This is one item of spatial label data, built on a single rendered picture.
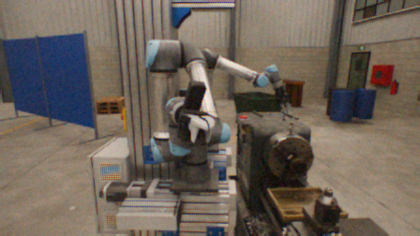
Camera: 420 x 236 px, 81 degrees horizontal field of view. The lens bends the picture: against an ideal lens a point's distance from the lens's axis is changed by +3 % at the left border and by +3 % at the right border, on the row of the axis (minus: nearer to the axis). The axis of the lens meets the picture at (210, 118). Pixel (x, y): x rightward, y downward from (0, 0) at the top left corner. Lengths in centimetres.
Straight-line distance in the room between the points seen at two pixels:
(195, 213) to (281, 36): 1148
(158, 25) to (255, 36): 1079
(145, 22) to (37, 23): 1182
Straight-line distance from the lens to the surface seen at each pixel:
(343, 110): 808
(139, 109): 131
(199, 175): 116
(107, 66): 1190
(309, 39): 1292
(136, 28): 130
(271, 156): 170
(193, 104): 67
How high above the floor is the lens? 172
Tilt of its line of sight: 13 degrees down
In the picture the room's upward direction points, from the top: straight up
